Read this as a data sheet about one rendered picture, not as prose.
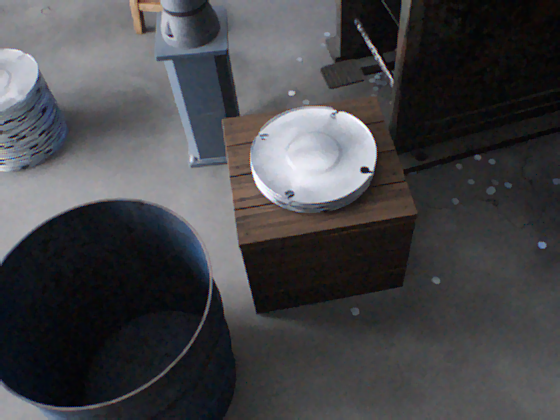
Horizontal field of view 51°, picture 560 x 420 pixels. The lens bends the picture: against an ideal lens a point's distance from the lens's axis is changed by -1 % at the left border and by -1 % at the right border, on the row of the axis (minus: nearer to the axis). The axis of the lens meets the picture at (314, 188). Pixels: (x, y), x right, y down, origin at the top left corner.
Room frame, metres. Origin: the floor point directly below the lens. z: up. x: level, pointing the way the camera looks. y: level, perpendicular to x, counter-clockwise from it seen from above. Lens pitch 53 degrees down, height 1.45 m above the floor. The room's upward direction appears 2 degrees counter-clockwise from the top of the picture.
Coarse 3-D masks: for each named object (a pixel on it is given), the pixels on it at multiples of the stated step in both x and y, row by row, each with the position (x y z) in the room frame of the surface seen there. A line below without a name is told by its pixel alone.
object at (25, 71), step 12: (0, 60) 1.43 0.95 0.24; (12, 60) 1.43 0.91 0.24; (24, 60) 1.42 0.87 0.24; (0, 72) 1.37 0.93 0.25; (12, 72) 1.37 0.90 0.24; (24, 72) 1.37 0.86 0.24; (36, 72) 1.37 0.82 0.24; (0, 84) 1.31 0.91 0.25; (12, 84) 1.32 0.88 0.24; (24, 84) 1.32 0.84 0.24; (0, 96) 1.27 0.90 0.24; (12, 96) 1.27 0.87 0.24; (24, 96) 1.27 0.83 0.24; (0, 108) 1.22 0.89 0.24
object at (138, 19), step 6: (132, 0) 1.84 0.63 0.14; (138, 0) 1.85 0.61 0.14; (132, 6) 1.84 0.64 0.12; (138, 6) 1.84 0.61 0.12; (144, 6) 1.84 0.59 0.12; (150, 6) 1.83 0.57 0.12; (156, 6) 1.82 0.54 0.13; (132, 12) 1.84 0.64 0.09; (138, 12) 1.84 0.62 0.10; (132, 18) 1.84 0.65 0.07; (138, 18) 1.84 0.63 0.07; (138, 24) 1.83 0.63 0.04; (144, 24) 1.86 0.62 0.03; (138, 30) 1.83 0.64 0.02; (144, 30) 1.85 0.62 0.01
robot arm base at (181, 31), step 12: (168, 12) 1.22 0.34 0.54; (192, 12) 1.22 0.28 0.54; (204, 12) 1.24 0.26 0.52; (168, 24) 1.23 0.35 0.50; (180, 24) 1.21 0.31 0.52; (192, 24) 1.21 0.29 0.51; (204, 24) 1.23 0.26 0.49; (216, 24) 1.25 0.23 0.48; (168, 36) 1.22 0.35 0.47; (180, 36) 1.20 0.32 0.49; (192, 36) 1.20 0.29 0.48; (204, 36) 1.21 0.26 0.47; (180, 48) 1.20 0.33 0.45; (192, 48) 1.19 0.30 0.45
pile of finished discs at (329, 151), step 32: (288, 128) 0.97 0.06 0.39; (320, 128) 0.96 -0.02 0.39; (352, 128) 0.96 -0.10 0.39; (256, 160) 0.87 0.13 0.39; (288, 160) 0.86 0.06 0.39; (320, 160) 0.86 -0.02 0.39; (352, 160) 0.86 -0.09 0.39; (288, 192) 0.78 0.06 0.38; (320, 192) 0.77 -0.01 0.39; (352, 192) 0.77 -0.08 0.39
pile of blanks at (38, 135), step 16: (32, 96) 1.28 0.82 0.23; (48, 96) 1.34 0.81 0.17; (16, 112) 1.23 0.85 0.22; (32, 112) 1.26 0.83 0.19; (48, 112) 1.30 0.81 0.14; (0, 128) 1.20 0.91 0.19; (16, 128) 1.21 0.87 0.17; (32, 128) 1.25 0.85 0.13; (48, 128) 1.28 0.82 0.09; (64, 128) 1.34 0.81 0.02; (0, 144) 1.19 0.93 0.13; (16, 144) 1.20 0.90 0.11; (32, 144) 1.22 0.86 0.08; (48, 144) 1.25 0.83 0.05; (0, 160) 1.19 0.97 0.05; (16, 160) 1.19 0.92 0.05; (32, 160) 1.21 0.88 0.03
